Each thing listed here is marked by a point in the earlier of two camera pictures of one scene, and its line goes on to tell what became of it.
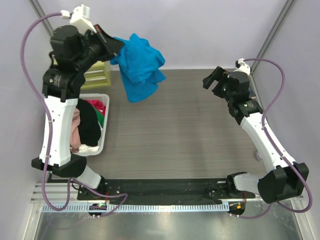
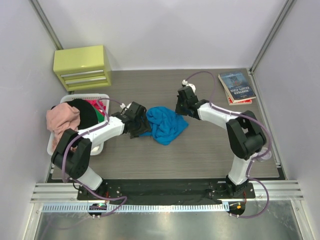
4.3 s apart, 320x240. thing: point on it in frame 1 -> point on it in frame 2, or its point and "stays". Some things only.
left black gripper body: (105, 43) -> (141, 124)
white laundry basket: (105, 98) stays
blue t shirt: (139, 63) -> (166, 124)
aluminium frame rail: (56, 192) stays
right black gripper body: (219, 83) -> (182, 107)
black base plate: (161, 189) stays
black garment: (89, 125) stays
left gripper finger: (106, 58) -> (133, 130)
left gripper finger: (113, 44) -> (144, 127)
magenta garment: (98, 104) stays
